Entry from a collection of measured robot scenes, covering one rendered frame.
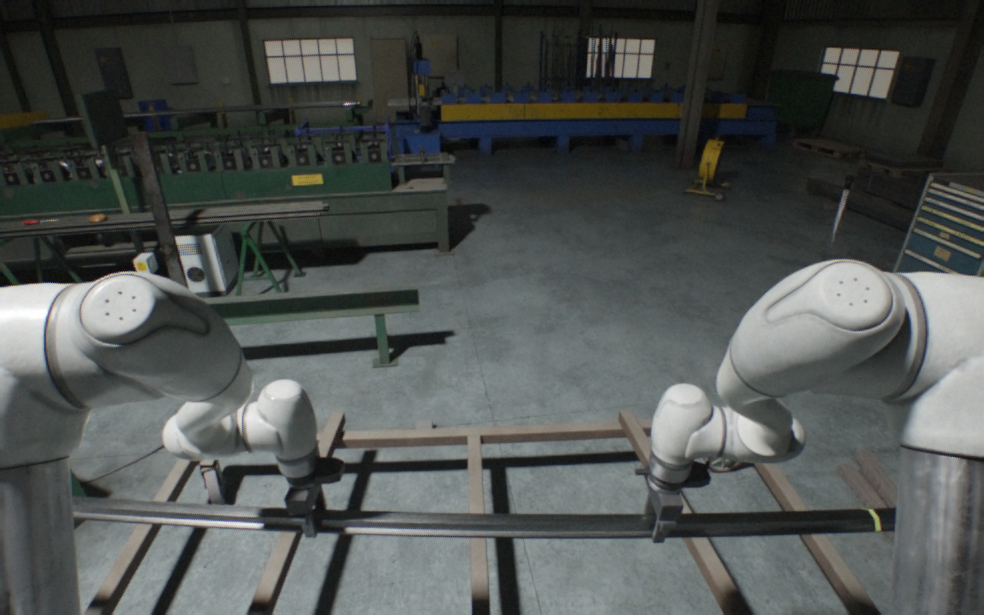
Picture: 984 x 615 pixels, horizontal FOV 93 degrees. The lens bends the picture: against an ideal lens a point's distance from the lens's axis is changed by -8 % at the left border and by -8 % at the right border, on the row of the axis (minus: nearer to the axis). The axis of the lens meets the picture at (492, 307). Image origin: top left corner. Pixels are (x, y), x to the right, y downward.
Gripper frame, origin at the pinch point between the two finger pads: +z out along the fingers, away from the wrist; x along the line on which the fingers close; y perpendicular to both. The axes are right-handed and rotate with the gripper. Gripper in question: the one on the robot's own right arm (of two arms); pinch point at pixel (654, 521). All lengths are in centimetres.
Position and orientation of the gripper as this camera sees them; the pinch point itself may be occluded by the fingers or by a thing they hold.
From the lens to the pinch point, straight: 131.4
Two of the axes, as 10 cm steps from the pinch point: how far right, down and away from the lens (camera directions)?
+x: -0.1, 4.8, -8.8
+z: 0.0, 8.8, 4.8
